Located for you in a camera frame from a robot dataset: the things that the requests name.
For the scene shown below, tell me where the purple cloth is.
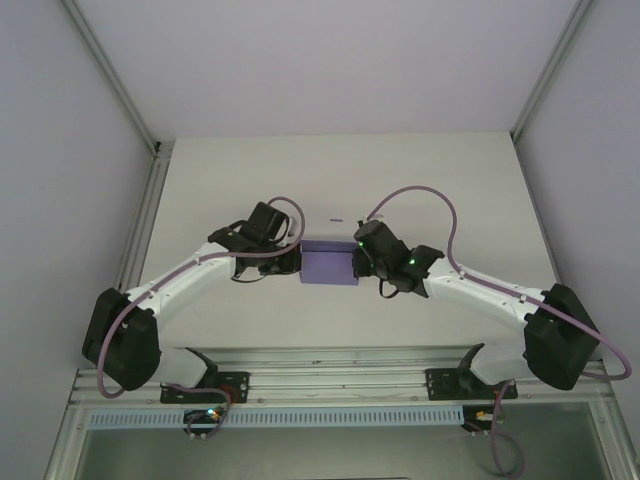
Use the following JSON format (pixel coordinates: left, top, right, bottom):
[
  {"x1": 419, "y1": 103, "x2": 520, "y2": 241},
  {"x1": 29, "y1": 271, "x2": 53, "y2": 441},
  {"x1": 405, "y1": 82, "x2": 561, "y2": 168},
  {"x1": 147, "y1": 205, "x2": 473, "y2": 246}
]
[{"x1": 298, "y1": 240, "x2": 360, "y2": 288}]

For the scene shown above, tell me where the aluminium side rail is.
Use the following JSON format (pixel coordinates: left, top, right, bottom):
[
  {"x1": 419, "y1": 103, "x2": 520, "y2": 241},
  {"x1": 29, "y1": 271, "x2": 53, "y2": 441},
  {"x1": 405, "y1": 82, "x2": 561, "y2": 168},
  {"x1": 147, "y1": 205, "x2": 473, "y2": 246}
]
[
  {"x1": 102, "y1": 142, "x2": 174, "y2": 351},
  {"x1": 509, "y1": 132, "x2": 586, "y2": 361}
]

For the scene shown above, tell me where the aluminium cross rail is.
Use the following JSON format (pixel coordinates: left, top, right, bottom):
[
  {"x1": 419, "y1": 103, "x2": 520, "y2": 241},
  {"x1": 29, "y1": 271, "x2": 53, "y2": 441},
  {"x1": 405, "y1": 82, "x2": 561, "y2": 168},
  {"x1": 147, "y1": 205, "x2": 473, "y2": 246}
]
[{"x1": 69, "y1": 344, "x2": 614, "y2": 406}]

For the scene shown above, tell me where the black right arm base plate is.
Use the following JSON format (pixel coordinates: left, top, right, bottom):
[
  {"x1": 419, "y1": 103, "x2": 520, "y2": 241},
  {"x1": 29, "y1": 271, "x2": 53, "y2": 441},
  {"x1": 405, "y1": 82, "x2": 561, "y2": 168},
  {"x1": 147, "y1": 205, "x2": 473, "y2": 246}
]
[{"x1": 424, "y1": 367, "x2": 516, "y2": 401}]

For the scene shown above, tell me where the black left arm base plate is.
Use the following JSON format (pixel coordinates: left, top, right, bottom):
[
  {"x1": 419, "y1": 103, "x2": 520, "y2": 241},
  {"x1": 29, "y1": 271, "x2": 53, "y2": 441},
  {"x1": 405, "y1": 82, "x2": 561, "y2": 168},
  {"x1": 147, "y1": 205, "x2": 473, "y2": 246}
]
[{"x1": 159, "y1": 370, "x2": 251, "y2": 405}]

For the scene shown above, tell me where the light blue slotted cable duct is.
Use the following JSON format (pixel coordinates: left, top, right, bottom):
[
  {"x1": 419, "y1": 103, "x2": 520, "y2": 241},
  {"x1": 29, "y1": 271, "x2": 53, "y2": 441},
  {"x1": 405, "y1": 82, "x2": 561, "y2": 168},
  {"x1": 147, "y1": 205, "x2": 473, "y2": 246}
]
[{"x1": 89, "y1": 405, "x2": 466, "y2": 430}]

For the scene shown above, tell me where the aluminium frame post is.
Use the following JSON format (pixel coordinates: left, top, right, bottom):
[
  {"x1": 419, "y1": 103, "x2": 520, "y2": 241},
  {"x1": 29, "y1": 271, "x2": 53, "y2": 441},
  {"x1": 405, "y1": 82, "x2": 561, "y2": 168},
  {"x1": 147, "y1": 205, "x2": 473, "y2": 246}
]
[
  {"x1": 62, "y1": 0, "x2": 162, "y2": 156},
  {"x1": 509, "y1": 0, "x2": 599, "y2": 139}
]

